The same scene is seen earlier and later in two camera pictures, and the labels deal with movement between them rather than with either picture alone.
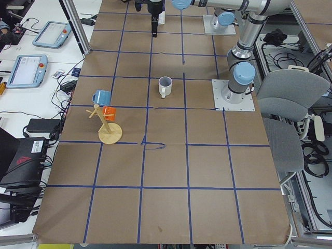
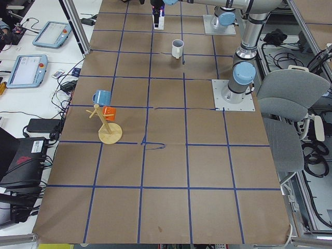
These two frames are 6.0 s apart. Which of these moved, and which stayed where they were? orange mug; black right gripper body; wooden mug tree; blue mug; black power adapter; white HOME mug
Moved: white HOME mug; black right gripper body
Stayed: blue mug; black power adapter; wooden mug tree; orange mug
